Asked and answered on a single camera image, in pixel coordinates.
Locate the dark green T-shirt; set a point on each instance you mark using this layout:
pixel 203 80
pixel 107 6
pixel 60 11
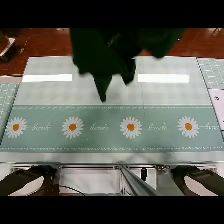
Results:
pixel 100 50

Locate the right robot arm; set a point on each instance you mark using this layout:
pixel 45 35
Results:
pixel 200 176

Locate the silver frame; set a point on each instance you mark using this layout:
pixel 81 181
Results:
pixel 137 185

